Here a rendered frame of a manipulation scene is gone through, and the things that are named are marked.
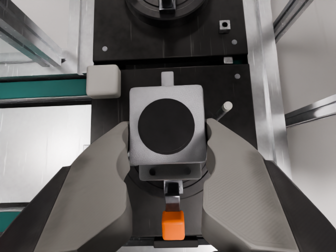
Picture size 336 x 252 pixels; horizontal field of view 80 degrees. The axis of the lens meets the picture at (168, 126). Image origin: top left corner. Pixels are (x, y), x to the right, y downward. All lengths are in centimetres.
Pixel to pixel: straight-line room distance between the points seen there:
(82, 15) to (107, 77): 15
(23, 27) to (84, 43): 9
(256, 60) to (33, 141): 40
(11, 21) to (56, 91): 12
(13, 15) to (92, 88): 12
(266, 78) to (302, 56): 18
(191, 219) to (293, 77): 34
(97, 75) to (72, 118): 11
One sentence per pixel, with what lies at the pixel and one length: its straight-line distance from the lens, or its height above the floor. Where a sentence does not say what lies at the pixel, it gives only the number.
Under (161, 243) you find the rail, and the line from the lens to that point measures 31.
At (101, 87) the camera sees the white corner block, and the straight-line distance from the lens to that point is 30.
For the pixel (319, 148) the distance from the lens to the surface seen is 48.
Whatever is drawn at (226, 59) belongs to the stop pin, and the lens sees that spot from 34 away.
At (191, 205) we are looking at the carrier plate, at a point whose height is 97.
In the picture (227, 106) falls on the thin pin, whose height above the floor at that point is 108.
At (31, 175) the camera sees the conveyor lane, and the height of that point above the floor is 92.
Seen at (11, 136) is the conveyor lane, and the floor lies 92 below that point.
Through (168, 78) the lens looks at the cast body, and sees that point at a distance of 17.
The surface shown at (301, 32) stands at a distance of 54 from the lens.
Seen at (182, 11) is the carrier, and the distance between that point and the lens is 34.
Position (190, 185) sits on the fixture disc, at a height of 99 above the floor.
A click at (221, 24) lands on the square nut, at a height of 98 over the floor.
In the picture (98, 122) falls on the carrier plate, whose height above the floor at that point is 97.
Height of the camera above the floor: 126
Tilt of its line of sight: 81 degrees down
